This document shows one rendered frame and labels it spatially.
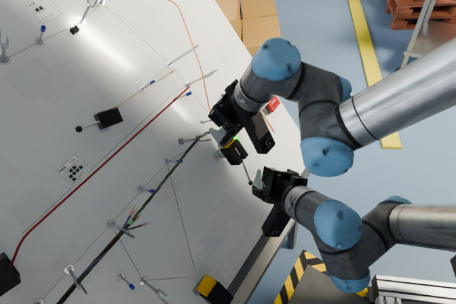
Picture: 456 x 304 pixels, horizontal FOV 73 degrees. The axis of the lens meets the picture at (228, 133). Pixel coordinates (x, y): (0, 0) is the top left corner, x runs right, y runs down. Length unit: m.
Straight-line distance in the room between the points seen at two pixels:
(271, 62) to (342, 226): 0.30
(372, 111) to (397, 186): 1.81
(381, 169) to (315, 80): 1.77
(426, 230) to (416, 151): 1.89
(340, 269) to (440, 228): 0.18
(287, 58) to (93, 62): 0.45
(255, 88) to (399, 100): 0.24
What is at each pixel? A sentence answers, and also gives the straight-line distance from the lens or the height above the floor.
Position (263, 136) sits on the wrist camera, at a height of 1.27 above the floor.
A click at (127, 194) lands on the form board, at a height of 1.19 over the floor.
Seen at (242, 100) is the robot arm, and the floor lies 1.39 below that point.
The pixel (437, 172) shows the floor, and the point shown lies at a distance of 2.42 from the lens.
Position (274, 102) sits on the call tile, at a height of 1.11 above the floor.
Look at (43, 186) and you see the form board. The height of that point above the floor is 1.30.
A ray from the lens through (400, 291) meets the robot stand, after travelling 1.71.
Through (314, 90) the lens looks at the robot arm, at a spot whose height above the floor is 1.43.
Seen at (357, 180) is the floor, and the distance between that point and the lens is 2.21.
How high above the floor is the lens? 1.79
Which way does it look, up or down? 47 degrees down
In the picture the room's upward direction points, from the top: 10 degrees counter-clockwise
